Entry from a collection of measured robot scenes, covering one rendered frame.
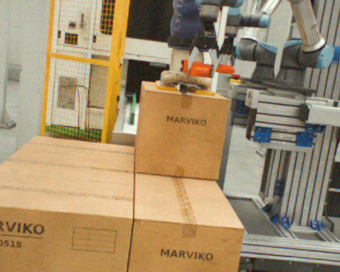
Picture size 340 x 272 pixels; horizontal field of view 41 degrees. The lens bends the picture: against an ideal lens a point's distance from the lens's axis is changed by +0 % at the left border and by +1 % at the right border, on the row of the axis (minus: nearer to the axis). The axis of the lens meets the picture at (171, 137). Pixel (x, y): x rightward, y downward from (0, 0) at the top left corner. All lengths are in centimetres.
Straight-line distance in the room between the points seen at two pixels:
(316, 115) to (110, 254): 124
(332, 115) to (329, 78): 37
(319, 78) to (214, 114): 75
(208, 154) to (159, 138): 25
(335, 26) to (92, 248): 177
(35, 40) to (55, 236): 215
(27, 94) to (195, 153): 177
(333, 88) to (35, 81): 211
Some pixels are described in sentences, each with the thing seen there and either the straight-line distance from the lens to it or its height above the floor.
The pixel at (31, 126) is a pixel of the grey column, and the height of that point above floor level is 45.
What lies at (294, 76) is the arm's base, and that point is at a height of 109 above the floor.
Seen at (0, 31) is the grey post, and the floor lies 113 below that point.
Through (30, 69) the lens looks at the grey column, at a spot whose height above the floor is 88.
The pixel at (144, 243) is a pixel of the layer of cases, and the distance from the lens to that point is 164.
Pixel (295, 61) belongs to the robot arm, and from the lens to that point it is 240.
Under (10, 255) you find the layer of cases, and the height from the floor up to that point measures 37.
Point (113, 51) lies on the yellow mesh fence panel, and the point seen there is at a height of 109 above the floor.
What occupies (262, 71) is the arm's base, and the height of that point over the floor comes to 109.
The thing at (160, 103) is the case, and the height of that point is 89.
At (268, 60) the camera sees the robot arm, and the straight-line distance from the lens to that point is 289.
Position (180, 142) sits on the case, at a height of 72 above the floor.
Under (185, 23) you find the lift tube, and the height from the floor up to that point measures 128.
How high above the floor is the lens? 111
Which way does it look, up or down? 10 degrees down
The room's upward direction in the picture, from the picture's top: 7 degrees clockwise
